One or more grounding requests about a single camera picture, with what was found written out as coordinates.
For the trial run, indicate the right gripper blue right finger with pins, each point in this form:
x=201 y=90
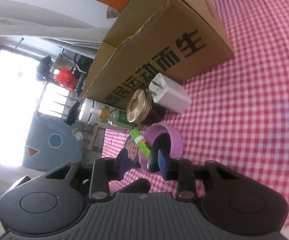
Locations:
x=179 y=170

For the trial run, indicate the red plastic bag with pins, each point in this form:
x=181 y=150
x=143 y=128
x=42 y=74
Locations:
x=67 y=79

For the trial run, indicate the small wooden stool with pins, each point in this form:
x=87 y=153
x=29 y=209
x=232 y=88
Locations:
x=93 y=139

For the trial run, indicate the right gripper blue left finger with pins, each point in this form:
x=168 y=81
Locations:
x=106 y=170

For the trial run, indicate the pink checkered tablecloth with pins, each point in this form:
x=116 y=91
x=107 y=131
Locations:
x=240 y=110

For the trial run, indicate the wheelchair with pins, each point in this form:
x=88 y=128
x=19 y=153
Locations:
x=78 y=64

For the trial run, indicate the grey curtain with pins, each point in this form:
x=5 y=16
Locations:
x=21 y=19

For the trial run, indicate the gold lid dark jar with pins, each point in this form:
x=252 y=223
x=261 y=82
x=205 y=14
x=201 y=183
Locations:
x=143 y=110

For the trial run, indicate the purple round case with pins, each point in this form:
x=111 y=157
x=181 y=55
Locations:
x=168 y=139

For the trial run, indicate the white power adapter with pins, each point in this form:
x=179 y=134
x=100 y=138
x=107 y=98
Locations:
x=169 y=94

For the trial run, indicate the black oval object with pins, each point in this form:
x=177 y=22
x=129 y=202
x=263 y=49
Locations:
x=152 y=162

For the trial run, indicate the white lid supplement bottle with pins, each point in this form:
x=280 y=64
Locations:
x=90 y=111

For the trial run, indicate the brown cardboard box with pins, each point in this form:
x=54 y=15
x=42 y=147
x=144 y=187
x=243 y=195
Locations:
x=177 y=38

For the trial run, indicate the blue kids play tent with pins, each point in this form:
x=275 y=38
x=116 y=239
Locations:
x=51 y=143

